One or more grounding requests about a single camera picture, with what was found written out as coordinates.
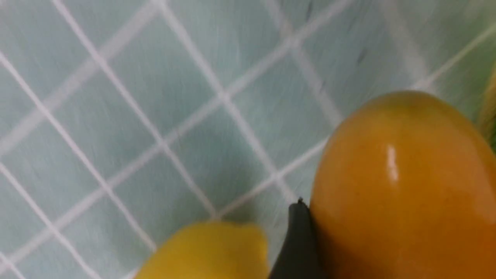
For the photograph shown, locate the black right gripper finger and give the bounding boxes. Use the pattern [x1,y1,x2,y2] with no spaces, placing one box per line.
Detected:
[269,198,322,279]

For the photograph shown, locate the green checkered tablecloth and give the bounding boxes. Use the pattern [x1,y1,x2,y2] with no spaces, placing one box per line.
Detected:
[0,0,495,279]

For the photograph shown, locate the orange mango toy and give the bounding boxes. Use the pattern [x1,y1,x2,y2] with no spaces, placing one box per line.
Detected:
[310,91,496,279]

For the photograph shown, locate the yellow lemon toy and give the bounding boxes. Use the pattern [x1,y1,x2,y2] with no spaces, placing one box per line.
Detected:
[135,221,270,279]

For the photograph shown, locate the green glass leaf plate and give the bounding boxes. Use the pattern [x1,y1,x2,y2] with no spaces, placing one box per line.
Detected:
[477,69,496,152]

